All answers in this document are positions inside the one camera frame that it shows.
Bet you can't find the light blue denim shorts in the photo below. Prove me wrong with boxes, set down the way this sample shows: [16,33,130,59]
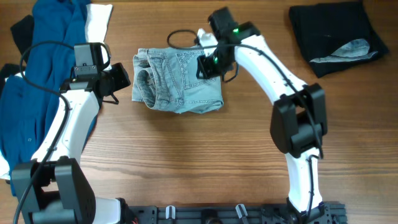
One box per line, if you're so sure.
[132,48,224,114]

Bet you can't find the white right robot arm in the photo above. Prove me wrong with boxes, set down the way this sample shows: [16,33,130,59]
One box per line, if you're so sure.
[195,33,327,223]

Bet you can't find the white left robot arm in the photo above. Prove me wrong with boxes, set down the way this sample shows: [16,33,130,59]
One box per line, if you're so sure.
[11,63,131,223]

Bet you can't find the white cloth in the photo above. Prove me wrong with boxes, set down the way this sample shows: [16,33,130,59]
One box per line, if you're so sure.
[85,3,113,71]

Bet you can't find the blue shirt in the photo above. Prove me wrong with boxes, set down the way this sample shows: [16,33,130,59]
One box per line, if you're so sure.
[0,0,100,197]

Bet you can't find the black garment at left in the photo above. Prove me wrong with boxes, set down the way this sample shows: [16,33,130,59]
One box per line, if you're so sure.
[1,15,34,92]

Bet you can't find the black folded garment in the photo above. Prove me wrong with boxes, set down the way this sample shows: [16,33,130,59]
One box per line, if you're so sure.
[289,1,389,78]

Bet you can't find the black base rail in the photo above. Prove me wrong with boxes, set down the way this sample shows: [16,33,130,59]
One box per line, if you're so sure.
[70,202,348,224]

